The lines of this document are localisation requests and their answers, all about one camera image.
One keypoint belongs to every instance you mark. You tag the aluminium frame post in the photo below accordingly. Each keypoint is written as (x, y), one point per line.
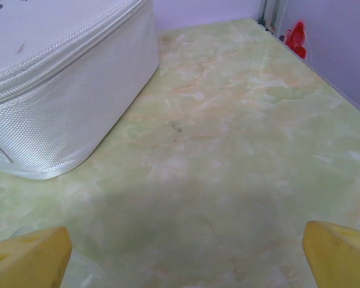
(270, 12)

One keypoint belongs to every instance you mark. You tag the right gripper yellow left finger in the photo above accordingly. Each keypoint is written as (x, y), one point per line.
(27, 258)

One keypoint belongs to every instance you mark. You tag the white fabric zip case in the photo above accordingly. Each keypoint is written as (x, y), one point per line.
(63, 90)

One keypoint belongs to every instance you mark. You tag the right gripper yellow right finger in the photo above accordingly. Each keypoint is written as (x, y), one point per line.
(342, 258)

